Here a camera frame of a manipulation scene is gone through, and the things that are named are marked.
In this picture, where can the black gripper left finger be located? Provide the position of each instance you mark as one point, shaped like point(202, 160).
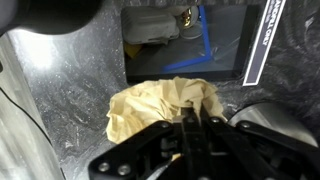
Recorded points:
point(142, 154)

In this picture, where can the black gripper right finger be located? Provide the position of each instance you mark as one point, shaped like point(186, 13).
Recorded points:
point(262, 153)

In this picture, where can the brown paper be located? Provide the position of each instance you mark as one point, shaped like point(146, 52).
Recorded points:
point(138, 106)

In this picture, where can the right chute label strip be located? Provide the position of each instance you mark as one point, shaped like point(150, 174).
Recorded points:
point(263, 41)

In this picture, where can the stainless steel kettle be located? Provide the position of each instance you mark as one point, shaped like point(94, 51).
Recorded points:
point(275, 117)

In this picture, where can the grey egg carton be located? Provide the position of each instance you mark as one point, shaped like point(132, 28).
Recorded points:
point(142, 25)

